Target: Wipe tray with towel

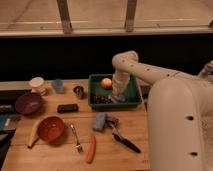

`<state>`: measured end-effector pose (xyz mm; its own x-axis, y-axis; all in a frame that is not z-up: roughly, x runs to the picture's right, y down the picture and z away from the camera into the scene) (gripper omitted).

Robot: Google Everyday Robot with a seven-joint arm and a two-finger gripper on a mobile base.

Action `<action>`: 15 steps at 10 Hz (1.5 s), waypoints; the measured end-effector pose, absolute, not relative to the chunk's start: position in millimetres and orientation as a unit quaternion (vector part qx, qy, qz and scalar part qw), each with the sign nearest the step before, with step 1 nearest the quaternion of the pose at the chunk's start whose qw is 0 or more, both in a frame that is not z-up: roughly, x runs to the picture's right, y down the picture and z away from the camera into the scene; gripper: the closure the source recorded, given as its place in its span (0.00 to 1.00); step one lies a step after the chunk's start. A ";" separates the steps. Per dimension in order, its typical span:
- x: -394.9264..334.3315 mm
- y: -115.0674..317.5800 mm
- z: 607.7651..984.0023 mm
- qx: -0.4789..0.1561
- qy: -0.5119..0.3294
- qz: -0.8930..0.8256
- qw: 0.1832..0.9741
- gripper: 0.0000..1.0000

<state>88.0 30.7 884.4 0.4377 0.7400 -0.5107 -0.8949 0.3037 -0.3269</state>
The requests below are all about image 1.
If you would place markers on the orange peach fruit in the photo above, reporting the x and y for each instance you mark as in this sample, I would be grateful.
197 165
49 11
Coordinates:
106 83

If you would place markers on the metal frame post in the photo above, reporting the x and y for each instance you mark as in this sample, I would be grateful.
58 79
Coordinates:
64 16
130 15

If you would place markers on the orange bowl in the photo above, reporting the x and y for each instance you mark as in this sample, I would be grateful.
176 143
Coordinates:
50 129

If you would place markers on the green plastic tray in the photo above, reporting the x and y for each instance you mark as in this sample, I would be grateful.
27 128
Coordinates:
131 94

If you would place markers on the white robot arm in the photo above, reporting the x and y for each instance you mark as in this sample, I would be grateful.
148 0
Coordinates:
176 102

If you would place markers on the yellow banana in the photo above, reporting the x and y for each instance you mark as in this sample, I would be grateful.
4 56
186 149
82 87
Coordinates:
33 134

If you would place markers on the orange carrot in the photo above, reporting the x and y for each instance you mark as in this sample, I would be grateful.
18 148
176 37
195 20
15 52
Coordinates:
92 149

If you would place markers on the right metal frame post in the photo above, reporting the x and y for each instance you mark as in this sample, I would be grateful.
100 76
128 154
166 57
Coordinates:
130 15

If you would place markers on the left metal frame post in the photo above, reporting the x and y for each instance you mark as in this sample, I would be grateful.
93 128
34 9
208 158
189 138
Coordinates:
64 16

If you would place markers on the blue-grey towel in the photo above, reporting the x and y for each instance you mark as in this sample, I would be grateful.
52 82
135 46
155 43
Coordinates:
99 122

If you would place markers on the purple bowl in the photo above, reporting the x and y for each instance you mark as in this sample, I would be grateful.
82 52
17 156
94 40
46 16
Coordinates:
28 103

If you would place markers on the blue object at left edge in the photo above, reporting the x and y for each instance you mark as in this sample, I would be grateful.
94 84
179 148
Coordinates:
9 122

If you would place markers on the blue plastic cup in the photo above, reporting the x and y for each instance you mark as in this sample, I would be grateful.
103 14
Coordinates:
57 85

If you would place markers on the small metal cup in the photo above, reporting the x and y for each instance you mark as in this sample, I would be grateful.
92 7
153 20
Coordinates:
79 91

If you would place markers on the dark grape bunch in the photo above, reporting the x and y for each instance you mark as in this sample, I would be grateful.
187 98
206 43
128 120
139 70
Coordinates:
101 99

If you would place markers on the silver fork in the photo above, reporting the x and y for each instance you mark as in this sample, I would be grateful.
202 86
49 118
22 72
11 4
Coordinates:
78 145

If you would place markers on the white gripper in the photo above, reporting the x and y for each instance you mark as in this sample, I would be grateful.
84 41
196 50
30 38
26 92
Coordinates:
119 85

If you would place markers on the white ceramic cup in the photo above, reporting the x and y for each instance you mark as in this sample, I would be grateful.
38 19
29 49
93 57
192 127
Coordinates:
38 85

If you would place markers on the black rectangular remote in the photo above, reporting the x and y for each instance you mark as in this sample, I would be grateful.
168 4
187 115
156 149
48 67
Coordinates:
65 108

